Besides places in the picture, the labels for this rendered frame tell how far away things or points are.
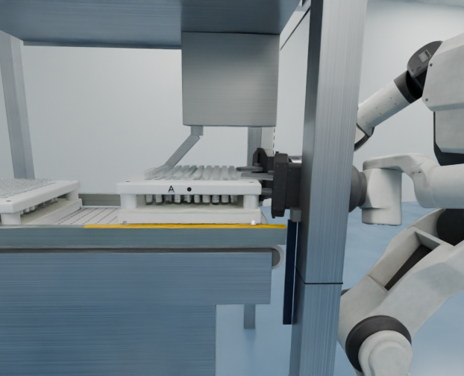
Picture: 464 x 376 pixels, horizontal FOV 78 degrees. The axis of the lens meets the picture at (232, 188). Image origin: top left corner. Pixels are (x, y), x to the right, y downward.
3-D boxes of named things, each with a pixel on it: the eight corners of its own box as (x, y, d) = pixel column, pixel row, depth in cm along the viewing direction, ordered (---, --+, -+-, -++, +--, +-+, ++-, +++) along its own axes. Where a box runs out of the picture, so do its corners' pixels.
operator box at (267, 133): (266, 168, 156) (268, 119, 152) (272, 172, 140) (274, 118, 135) (255, 168, 156) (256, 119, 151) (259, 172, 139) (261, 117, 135)
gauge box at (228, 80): (269, 127, 77) (272, 48, 74) (277, 126, 67) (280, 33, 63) (187, 126, 77) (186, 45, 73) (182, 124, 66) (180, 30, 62)
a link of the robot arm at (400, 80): (412, 99, 91) (460, 69, 82) (418, 115, 85) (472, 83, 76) (391, 74, 87) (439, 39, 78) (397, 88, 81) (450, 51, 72)
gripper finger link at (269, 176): (242, 176, 57) (273, 177, 56) (240, 178, 54) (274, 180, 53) (242, 168, 57) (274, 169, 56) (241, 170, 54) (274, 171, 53)
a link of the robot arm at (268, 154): (273, 149, 64) (309, 149, 71) (247, 146, 72) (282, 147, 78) (270, 204, 66) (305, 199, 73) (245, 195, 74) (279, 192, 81)
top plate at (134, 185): (116, 195, 48) (115, 182, 48) (151, 174, 72) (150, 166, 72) (261, 195, 49) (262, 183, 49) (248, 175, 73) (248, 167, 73)
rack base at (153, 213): (117, 223, 49) (116, 210, 49) (151, 194, 73) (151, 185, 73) (260, 223, 50) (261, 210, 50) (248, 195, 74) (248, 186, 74)
